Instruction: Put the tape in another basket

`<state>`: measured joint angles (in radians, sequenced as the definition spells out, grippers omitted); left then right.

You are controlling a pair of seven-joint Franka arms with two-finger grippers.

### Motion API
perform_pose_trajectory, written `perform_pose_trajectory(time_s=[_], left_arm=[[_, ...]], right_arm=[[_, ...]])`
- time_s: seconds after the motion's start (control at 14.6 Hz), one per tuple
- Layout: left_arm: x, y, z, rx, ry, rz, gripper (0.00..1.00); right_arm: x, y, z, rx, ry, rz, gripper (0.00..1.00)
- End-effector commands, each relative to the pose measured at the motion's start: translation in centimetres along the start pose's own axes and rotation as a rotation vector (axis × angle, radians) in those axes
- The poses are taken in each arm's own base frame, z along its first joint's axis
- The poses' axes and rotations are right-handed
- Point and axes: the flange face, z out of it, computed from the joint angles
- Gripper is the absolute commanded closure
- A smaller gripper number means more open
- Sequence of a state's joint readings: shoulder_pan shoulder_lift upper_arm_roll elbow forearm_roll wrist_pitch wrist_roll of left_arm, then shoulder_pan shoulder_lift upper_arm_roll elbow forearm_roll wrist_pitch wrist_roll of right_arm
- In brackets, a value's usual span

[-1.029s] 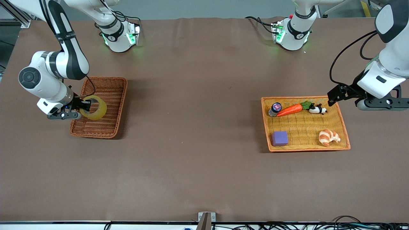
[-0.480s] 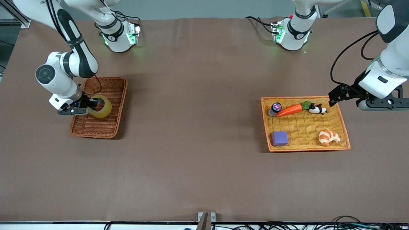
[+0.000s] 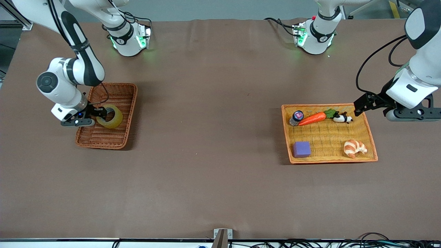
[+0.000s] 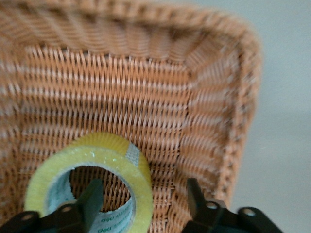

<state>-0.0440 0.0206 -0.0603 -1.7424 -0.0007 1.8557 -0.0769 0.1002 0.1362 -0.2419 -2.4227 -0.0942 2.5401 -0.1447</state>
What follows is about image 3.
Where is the yellowish clear tape roll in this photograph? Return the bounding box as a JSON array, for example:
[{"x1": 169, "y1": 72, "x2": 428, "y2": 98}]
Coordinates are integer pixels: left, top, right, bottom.
[{"x1": 96, "y1": 104, "x2": 123, "y2": 129}]

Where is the brown wicker basket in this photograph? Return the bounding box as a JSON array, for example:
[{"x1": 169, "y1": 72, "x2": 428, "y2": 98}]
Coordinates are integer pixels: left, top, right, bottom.
[{"x1": 75, "y1": 82, "x2": 138, "y2": 150}]

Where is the orange flat wicker basket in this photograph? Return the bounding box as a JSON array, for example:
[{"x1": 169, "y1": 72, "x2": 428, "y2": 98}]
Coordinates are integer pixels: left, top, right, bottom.
[{"x1": 281, "y1": 103, "x2": 379, "y2": 164}]

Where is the small panda figurine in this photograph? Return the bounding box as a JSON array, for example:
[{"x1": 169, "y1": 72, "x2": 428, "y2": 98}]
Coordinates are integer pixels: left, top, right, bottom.
[{"x1": 332, "y1": 111, "x2": 353, "y2": 124}]

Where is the toy croissant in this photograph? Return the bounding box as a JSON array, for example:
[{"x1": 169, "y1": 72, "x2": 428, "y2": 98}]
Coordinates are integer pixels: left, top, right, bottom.
[{"x1": 343, "y1": 139, "x2": 368, "y2": 159}]

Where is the orange toy carrot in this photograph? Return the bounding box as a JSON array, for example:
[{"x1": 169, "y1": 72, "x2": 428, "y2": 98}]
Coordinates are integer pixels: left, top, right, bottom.
[{"x1": 298, "y1": 108, "x2": 340, "y2": 126}]

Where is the small dark capped bottle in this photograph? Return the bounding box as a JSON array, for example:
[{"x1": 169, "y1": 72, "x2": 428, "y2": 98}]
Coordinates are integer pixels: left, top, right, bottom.
[{"x1": 289, "y1": 110, "x2": 304, "y2": 127}]

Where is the purple foam block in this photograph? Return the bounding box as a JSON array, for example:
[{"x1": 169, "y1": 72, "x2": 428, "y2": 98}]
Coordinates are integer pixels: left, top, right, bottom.
[{"x1": 293, "y1": 141, "x2": 311, "y2": 158}]

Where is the brown table cover cloth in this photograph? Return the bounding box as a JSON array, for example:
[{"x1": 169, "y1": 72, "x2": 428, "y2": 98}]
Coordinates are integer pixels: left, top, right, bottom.
[{"x1": 0, "y1": 17, "x2": 441, "y2": 240}]

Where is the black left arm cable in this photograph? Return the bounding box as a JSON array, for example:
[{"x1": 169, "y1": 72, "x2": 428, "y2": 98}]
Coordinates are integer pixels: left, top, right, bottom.
[{"x1": 356, "y1": 34, "x2": 410, "y2": 101}]

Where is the black right base cable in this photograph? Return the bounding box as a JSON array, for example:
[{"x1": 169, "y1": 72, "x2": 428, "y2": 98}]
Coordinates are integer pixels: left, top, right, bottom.
[{"x1": 103, "y1": 0, "x2": 153, "y2": 31}]

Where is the black base cable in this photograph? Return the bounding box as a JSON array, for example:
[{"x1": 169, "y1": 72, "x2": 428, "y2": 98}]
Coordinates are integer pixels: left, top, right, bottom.
[
  {"x1": 103, "y1": 0, "x2": 153, "y2": 31},
  {"x1": 264, "y1": 17, "x2": 298, "y2": 37}
]

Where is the aluminium frame profile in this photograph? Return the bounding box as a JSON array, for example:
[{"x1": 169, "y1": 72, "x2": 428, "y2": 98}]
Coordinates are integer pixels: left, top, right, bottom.
[{"x1": 0, "y1": 0, "x2": 33, "y2": 31}]

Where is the black left base cable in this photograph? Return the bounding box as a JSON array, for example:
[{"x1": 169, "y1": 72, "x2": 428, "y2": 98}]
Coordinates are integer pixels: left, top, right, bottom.
[{"x1": 264, "y1": 17, "x2": 298, "y2": 37}]

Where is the white table edge rail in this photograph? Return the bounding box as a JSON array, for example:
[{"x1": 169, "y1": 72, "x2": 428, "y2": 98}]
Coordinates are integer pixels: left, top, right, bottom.
[{"x1": 0, "y1": 238, "x2": 441, "y2": 248}]

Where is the black cable tangle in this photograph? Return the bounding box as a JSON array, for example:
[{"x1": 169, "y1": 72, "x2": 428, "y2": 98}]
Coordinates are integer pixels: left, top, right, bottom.
[{"x1": 227, "y1": 232, "x2": 441, "y2": 248}]

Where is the metal table edge bracket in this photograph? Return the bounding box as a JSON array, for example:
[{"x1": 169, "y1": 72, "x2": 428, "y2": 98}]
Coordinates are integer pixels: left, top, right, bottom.
[{"x1": 213, "y1": 228, "x2": 233, "y2": 248}]

